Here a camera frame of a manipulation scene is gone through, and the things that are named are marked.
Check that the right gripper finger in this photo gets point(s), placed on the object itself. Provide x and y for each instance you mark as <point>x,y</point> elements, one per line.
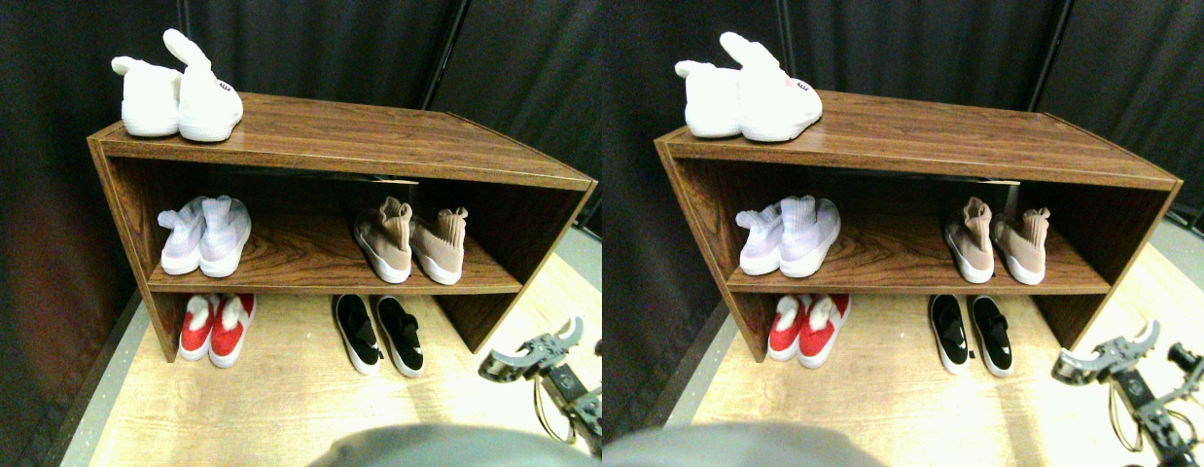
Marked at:
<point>570,337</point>
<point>510,362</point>
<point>1083,365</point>
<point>1145,341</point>

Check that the black shoe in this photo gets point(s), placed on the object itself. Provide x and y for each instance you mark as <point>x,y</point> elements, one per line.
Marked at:
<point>401,341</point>
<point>949,336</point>
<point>357,336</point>
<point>993,341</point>

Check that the beige shoe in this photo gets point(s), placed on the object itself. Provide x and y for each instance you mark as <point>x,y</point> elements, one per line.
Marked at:
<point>441,251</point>
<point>1022,251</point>
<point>386,243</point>
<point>972,243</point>

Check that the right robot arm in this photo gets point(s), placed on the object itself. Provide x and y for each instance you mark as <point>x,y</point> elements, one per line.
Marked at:
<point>583,413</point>
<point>1166,428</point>

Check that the lilac shoe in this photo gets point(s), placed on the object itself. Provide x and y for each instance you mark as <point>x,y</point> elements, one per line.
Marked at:
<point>761,243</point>
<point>182,243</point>
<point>225,241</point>
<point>811,241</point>

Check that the red shoe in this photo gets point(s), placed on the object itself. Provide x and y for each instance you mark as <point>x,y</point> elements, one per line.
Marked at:
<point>195,333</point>
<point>785,333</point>
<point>230,337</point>
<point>822,337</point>

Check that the brown shoe rack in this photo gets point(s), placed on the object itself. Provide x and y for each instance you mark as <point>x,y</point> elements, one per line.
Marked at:
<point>933,136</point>
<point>349,136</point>

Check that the white shoe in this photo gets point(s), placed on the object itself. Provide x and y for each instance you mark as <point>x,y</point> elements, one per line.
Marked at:
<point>782,107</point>
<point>714,102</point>
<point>208,107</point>
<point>150,102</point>

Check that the black curtain stand pole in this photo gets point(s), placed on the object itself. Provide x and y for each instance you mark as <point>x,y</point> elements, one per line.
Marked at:
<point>444,53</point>
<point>784,29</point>
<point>184,24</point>
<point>1049,53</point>

